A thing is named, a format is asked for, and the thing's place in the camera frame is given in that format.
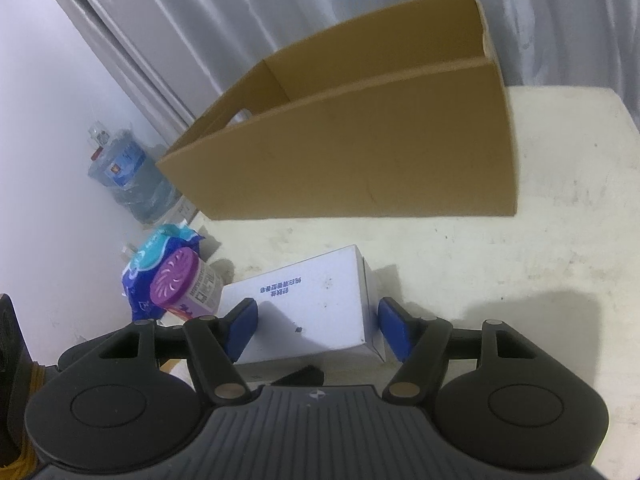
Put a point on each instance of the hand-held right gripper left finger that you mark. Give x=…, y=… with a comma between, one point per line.
x=242, y=327

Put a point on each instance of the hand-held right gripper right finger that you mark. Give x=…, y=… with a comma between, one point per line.
x=392, y=330

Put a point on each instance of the white carton box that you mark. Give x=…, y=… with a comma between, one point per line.
x=310, y=300

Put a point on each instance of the purple air freshener jar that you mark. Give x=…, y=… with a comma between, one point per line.
x=175, y=280

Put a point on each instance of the blue wet wipes pack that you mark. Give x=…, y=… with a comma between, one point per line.
x=145, y=260

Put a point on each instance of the brown cardboard box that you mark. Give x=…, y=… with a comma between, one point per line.
x=350, y=160

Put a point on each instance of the blue water bottle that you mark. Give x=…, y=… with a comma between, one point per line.
x=130, y=175

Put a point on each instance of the clear plastic cup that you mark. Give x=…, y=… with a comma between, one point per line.
x=99, y=133

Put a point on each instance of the grey curtain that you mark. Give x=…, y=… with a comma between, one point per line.
x=250, y=10

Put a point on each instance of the white wall plug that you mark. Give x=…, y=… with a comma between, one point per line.
x=128, y=251

